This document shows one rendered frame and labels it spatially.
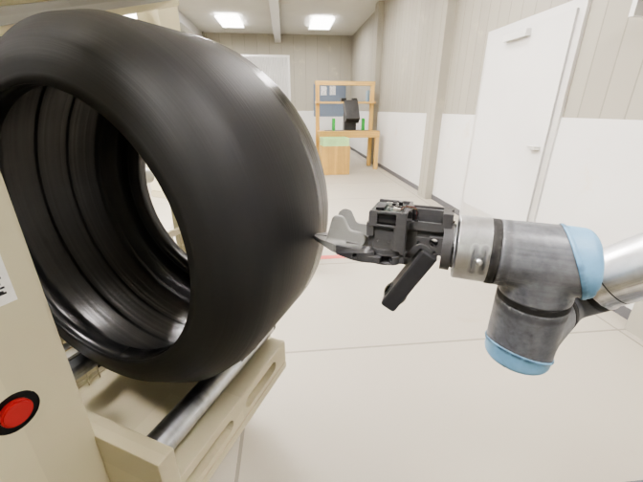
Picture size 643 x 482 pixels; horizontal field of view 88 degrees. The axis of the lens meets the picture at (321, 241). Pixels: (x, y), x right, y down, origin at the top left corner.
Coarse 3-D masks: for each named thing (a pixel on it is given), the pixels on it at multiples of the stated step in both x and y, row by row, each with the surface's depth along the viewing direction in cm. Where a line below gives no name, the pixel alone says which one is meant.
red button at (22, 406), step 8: (16, 400) 36; (24, 400) 37; (8, 408) 35; (16, 408) 36; (24, 408) 37; (32, 408) 37; (0, 416) 35; (8, 416) 35; (16, 416) 36; (24, 416) 37; (0, 424) 35; (8, 424) 35; (16, 424) 36
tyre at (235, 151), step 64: (0, 64) 42; (64, 64) 38; (128, 64) 37; (192, 64) 39; (0, 128) 50; (64, 128) 67; (128, 128) 37; (192, 128) 37; (256, 128) 42; (64, 192) 72; (128, 192) 81; (192, 192) 38; (256, 192) 40; (320, 192) 55; (64, 256) 71; (128, 256) 83; (192, 256) 41; (256, 256) 42; (320, 256) 62; (64, 320) 59; (128, 320) 73; (192, 320) 45; (256, 320) 46
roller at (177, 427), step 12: (228, 372) 62; (204, 384) 58; (216, 384) 59; (228, 384) 62; (192, 396) 55; (204, 396) 56; (216, 396) 58; (180, 408) 53; (192, 408) 54; (204, 408) 56; (168, 420) 51; (180, 420) 52; (192, 420) 53; (156, 432) 49; (168, 432) 50; (180, 432) 51; (168, 444) 49
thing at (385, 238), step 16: (384, 208) 47; (400, 208) 47; (416, 208) 47; (432, 208) 48; (448, 208) 47; (368, 224) 47; (384, 224) 48; (400, 224) 45; (416, 224) 46; (432, 224) 46; (448, 224) 45; (368, 240) 49; (384, 240) 48; (400, 240) 46; (416, 240) 48; (432, 240) 49; (448, 240) 44; (400, 256) 48; (448, 256) 45
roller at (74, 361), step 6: (78, 354) 65; (72, 360) 64; (78, 360) 64; (84, 360) 65; (90, 360) 65; (72, 366) 63; (78, 366) 63; (84, 366) 64; (90, 366) 65; (78, 372) 63; (84, 372) 65; (78, 378) 64
